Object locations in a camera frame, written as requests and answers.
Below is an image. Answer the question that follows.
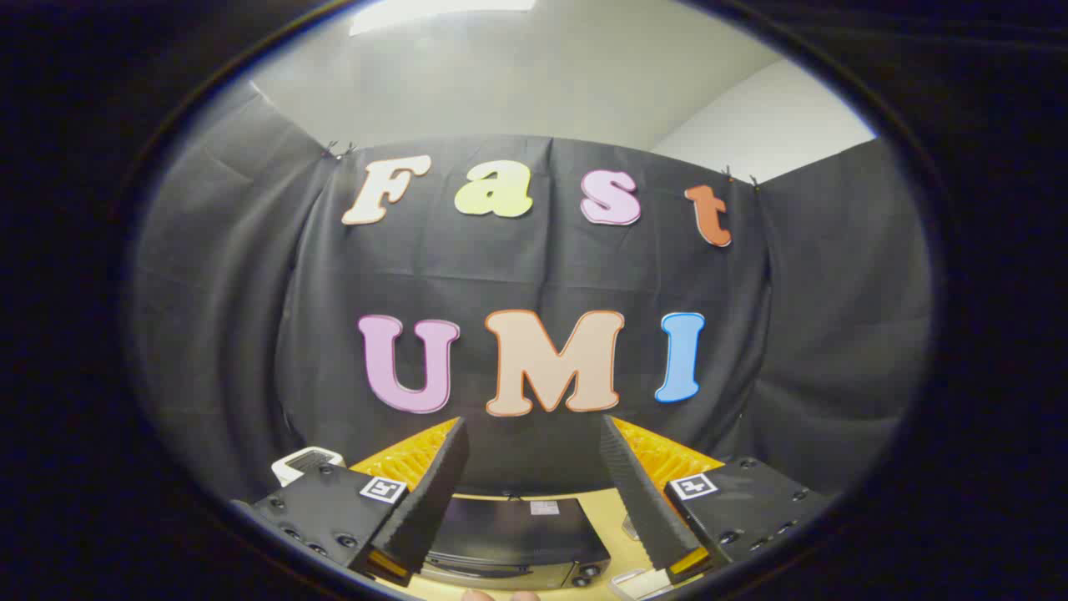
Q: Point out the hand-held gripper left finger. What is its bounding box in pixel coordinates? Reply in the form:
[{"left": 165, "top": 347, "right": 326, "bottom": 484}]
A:
[{"left": 232, "top": 416, "right": 471, "bottom": 588}]

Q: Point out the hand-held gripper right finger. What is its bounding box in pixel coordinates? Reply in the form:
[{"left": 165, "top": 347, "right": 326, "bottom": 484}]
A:
[{"left": 598, "top": 415, "right": 835, "bottom": 585}]

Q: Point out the black toaster oven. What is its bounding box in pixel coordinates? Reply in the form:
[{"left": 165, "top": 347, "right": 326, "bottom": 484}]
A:
[{"left": 421, "top": 494, "right": 612, "bottom": 590}]

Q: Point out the white bread toaster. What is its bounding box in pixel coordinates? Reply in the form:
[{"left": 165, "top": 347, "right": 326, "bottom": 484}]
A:
[{"left": 271, "top": 447, "right": 345, "bottom": 487}]

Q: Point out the black backdrop cloth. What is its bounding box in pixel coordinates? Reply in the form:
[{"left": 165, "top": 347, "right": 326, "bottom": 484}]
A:
[{"left": 129, "top": 79, "right": 934, "bottom": 506}]

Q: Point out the ceiling light panel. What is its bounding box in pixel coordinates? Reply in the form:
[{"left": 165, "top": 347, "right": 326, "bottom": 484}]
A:
[{"left": 349, "top": 0, "right": 537, "bottom": 36}]

